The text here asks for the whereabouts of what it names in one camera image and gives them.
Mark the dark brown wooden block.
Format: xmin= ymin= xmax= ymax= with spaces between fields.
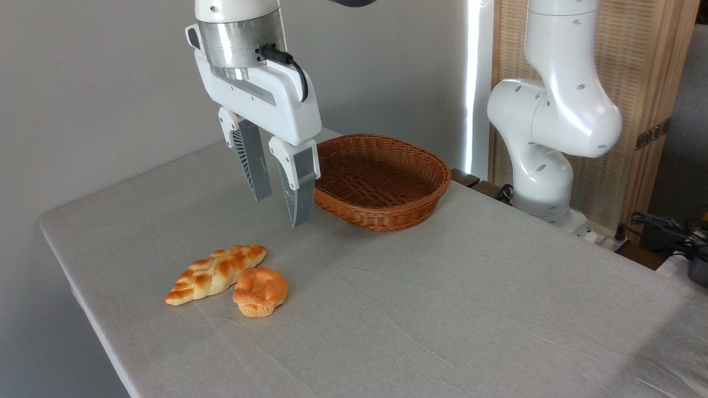
xmin=450 ymin=168 xmax=509 ymax=203

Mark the black cable bundle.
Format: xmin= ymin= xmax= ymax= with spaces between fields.
xmin=614 ymin=211 xmax=708 ymax=261

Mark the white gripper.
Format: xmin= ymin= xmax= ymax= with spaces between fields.
xmin=185 ymin=23 xmax=323 ymax=229

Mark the brown wicker basket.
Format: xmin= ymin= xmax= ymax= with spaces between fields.
xmin=313 ymin=134 xmax=452 ymax=233

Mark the light grey tablecloth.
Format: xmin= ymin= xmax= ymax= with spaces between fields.
xmin=38 ymin=127 xmax=708 ymax=398

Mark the metal screen hinge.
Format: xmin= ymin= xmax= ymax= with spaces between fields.
xmin=635 ymin=117 xmax=673 ymax=151

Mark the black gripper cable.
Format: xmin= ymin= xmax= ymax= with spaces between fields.
xmin=256 ymin=45 xmax=309 ymax=103

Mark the long braided bread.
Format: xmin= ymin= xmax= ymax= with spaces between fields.
xmin=164 ymin=244 xmax=268 ymax=306

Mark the round bread bun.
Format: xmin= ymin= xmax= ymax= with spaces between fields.
xmin=232 ymin=267 xmax=289 ymax=318

